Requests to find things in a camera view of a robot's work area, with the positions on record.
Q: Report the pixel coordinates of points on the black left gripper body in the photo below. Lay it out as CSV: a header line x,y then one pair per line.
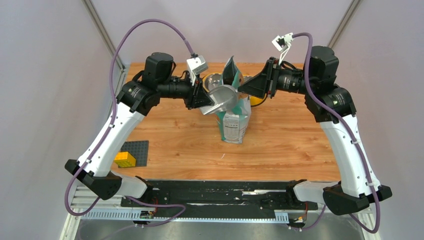
x,y
192,87

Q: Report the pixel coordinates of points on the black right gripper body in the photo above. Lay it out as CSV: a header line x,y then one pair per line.
x,y
274,72

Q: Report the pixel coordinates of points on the grey metal scoop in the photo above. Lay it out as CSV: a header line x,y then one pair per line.
x,y
224,98

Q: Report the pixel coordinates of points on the green pet food bag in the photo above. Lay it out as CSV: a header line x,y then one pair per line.
x,y
233,123

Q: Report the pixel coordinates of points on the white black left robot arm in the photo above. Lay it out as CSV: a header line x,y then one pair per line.
x,y
132,104

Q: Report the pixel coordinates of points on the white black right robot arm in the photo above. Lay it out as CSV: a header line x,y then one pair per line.
x,y
333,109

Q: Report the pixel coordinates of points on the yellow double pet bowl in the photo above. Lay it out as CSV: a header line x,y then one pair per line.
x,y
213,80

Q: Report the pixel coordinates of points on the dark grey building plate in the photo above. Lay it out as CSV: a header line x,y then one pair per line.
x,y
139,150

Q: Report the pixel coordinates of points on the yellow building brick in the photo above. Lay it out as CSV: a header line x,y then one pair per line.
x,y
124,160

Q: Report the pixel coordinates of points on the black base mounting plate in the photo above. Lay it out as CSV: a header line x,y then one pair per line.
x,y
223,200

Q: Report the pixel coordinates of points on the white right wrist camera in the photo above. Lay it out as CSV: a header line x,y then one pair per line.
x,y
283,44

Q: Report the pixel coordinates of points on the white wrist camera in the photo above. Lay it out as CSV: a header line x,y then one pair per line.
x,y
283,44
196,65

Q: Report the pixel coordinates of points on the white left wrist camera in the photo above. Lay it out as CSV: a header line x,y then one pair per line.
x,y
196,65

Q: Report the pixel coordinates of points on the aluminium frame post right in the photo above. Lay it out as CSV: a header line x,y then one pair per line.
x,y
345,20

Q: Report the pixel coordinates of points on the aluminium frame post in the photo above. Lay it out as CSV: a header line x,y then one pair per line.
x,y
345,20
95,17

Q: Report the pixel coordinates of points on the aluminium frame post left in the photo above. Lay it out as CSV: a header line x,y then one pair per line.
x,y
95,17

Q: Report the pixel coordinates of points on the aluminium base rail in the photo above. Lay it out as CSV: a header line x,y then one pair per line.
x,y
119,207

